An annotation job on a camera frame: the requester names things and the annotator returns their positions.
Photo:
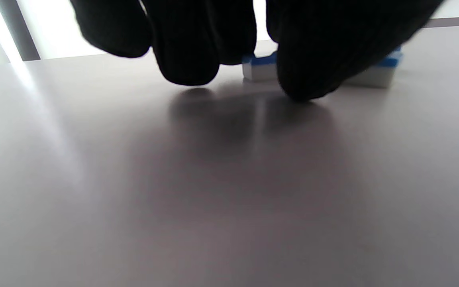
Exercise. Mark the person's left hand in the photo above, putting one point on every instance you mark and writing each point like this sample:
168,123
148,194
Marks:
313,40

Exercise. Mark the blue mahjong tile wall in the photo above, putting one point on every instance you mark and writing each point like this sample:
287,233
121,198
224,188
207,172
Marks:
377,77

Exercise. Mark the black window frame pillar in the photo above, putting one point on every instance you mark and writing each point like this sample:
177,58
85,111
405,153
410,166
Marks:
18,30

